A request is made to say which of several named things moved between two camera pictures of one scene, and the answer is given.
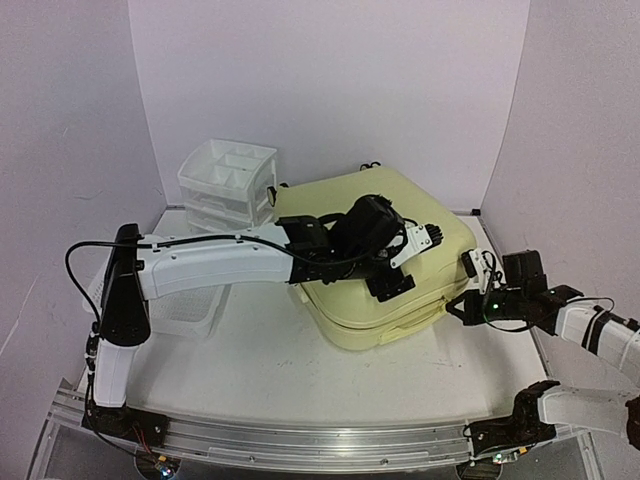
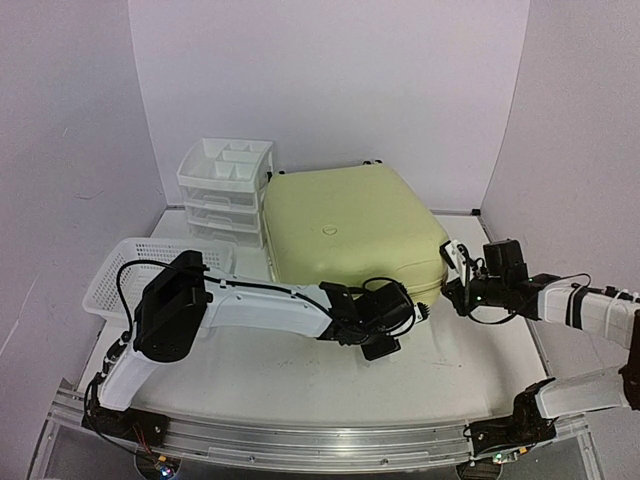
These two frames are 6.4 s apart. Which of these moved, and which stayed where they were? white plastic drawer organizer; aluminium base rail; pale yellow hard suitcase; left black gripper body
Moved: left black gripper body; pale yellow hard suitcase
Stayed: white plastic drawer organizer; aluminium base rail
